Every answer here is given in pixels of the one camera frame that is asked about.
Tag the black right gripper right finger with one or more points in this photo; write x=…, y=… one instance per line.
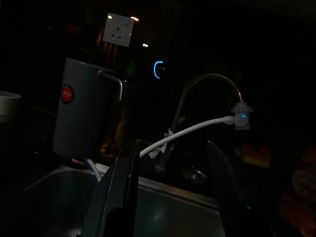
x=229, y=187

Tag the white wall socket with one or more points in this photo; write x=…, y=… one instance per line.
x=118, y=30

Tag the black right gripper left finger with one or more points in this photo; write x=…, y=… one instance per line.
x=116, y=187

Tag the chrome gooseneck faucet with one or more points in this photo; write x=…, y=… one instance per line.
x=187, y=93

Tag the stainless steel sink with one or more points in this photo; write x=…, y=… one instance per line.
x=61, y=202

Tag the white faucet diverter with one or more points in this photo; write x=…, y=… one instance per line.
x=242, y=117

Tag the orange dish soap pump bottle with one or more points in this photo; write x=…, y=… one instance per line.
x=300, y=195

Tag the grey water filter canister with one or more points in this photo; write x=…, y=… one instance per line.
x=79, y=111

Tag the white printed mug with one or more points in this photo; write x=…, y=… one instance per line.
x=8, y=106

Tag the yellow and pink sponge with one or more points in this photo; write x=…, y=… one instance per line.
x=254, y=155

